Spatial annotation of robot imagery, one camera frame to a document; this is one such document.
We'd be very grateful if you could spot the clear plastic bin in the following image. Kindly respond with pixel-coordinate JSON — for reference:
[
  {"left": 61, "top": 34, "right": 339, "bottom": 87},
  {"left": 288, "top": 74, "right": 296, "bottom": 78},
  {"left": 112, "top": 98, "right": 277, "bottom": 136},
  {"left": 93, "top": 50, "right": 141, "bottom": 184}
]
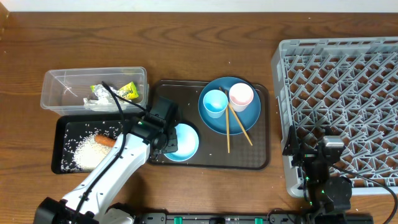
[{"left": 40, "top": 67, "right": 149, "bottom": 116}]

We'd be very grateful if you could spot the white pink cup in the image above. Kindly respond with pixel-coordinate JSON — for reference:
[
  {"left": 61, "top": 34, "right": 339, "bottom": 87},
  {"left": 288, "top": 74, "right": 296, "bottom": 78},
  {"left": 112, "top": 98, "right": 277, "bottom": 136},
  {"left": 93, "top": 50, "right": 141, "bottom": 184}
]
[{"left": 229, "top": 83, "right": 254, "bottom": 112}]

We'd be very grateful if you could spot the brown serving tray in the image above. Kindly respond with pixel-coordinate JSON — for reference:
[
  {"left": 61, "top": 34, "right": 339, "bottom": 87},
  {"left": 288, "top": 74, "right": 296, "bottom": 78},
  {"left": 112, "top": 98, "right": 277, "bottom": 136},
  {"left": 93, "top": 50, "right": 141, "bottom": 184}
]
[{"left": 149, "top": 80, "right": 271, "bottom": 170}]

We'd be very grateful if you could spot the dark blue plate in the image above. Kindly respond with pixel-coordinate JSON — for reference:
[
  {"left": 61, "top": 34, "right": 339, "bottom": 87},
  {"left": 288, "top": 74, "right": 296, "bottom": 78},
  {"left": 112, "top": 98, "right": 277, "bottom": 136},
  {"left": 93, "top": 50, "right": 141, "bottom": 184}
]
[{"left": 198, "top": 77, "right": 261, "bottom": 134}]

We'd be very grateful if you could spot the orange carrot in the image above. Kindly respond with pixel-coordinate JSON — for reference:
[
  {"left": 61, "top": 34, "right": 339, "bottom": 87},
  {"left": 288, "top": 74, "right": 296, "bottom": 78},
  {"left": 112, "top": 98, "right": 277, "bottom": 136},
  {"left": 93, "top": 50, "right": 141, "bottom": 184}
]
[{"left": 94, "top": 134, "right": 116, "bottom": 147}]

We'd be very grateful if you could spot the grey dishwasher rack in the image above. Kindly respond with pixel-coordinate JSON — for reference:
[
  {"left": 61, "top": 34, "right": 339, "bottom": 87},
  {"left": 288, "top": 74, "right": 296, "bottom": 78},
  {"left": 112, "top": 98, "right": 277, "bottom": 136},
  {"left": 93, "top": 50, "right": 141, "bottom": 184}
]
[{"left": 271, "top": 37, "right": 397, "bottom": 195}]

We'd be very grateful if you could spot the white tissue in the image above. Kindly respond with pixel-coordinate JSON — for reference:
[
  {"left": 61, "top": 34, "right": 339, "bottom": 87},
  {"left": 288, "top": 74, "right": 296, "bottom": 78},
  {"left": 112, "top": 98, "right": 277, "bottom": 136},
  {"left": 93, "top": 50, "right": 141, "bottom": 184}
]
[{"left": 83, "top": 89, "right": 118, "bottom": 112}]

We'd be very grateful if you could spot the light blue cup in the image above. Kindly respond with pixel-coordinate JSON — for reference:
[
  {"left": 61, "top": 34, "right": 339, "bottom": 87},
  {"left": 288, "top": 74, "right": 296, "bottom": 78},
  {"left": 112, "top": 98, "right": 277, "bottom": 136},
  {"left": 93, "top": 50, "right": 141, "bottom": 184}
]
[{"left": 203, "top": 90, "right": 228, "bottom": 118}]

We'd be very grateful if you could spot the white rice pile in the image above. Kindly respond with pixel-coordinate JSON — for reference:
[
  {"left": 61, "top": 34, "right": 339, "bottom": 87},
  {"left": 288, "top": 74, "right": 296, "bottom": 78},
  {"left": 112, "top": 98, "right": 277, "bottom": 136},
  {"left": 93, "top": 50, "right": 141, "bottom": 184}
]
[{"left": 60, "top": 121, "right": 122, "bottom": 174}]

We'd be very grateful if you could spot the left wooden chopstick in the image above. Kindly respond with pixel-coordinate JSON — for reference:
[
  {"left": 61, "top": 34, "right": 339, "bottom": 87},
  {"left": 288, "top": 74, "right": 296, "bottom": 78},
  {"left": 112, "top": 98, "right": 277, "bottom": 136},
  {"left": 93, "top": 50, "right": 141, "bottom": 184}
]
[{"left": 225, "top": 97, "right": 230, "bottom": 154}]

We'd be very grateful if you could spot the wooden chopstick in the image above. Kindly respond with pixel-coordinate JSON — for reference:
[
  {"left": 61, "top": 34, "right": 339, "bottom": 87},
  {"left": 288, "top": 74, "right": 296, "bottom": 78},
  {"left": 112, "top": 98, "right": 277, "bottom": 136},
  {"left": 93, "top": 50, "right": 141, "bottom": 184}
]
[
  {"left": 219, "top": 104, "right": 253, "bottom": 146},
  {"left": 225, "top": 97, "right": 230, "bottom": 154}
]

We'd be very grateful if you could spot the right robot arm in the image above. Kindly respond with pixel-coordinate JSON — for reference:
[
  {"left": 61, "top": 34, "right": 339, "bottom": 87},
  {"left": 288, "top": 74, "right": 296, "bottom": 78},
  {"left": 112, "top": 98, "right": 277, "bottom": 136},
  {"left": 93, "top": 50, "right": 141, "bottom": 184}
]
[{"left": 282, "top": 126, "right": 352, "bottom": 223}]

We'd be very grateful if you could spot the light blue bowl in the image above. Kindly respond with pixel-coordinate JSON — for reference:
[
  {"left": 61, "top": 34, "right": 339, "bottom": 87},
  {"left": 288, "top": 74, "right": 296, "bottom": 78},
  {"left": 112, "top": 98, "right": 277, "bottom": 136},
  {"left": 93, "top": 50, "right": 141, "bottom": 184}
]
[{"left": 165, "top": 123, "right": 199, "bottom": 162}]

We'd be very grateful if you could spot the right wooden chopstick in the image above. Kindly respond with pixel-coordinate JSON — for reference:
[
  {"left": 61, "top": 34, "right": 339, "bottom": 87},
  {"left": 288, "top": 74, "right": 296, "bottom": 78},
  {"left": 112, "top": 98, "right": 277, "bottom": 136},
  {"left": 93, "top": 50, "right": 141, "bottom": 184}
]
[{"left": 219, "top": 104, "right": 253, "bottom": 146}]

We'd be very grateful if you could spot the black waste tray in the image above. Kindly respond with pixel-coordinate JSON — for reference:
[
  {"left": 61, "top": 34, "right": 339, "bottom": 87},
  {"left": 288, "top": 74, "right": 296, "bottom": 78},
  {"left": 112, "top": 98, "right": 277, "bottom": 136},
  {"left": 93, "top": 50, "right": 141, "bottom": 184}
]
[{"left": 51, "top": 114, "right": 123, "bottom": 174}]

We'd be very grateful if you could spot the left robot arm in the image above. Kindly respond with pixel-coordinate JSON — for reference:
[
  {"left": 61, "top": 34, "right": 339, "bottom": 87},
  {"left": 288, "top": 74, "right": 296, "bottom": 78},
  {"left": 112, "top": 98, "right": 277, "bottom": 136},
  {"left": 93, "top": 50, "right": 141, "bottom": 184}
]
[{"left": 34, "top": 97, "right": 180, "bottom": 224}]

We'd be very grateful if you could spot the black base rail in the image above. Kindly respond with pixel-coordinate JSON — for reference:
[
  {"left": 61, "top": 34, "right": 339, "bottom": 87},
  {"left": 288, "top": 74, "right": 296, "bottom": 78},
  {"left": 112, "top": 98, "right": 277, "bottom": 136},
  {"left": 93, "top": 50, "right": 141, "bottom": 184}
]
[{"left": 105, "top": 203, "right": 374, "bottom": 224}]

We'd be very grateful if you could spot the foil snack wrapper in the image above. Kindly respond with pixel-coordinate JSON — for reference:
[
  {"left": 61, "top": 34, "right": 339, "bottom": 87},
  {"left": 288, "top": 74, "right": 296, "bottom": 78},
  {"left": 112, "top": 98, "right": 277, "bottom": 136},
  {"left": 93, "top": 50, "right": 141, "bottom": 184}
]
[{"left": 90, "top": 82, "right": 139, "bottom": 100}]

